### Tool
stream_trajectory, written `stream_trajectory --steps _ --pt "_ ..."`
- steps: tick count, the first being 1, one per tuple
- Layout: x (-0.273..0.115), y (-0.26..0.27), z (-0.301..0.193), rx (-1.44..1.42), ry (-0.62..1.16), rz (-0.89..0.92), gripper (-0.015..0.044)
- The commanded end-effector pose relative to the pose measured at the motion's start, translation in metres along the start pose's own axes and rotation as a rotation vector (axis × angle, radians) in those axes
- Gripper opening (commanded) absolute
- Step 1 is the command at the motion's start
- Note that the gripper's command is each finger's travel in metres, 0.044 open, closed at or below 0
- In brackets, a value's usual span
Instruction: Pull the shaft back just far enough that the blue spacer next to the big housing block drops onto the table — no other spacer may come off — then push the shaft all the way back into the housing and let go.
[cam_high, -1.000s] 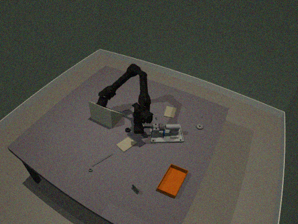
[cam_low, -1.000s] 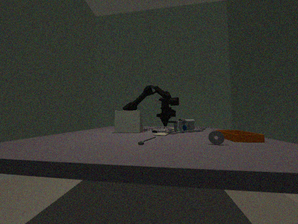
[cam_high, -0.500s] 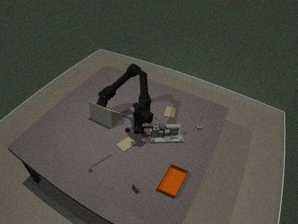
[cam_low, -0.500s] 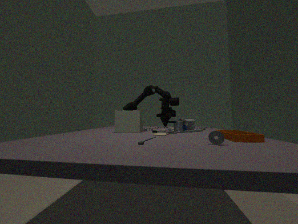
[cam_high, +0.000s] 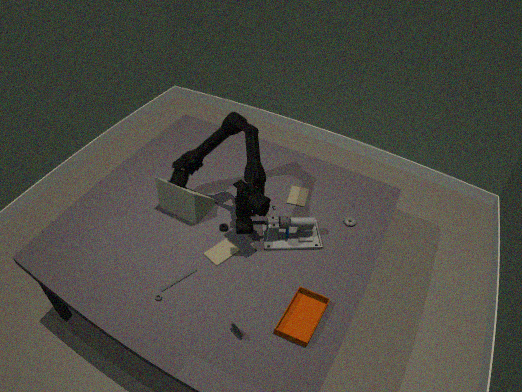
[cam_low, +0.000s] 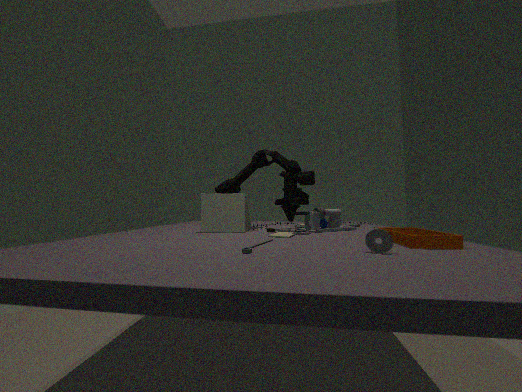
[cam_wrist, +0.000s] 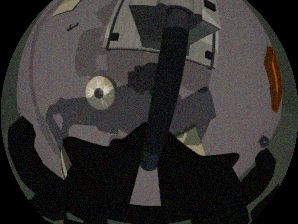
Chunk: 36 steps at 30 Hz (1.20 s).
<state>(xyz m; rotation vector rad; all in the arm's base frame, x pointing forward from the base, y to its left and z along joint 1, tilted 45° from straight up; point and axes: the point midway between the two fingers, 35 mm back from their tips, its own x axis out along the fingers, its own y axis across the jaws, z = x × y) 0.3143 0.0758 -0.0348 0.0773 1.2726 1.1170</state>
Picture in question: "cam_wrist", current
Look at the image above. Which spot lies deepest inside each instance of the orange shallow tray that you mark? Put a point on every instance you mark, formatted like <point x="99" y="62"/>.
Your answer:
<point x="275" y="78"/>

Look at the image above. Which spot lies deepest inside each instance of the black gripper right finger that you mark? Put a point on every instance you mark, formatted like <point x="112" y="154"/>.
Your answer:
<point x="179" y="166"/>

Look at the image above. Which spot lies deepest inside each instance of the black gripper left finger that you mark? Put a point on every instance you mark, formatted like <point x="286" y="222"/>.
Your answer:
<point x="120" y="159"/>

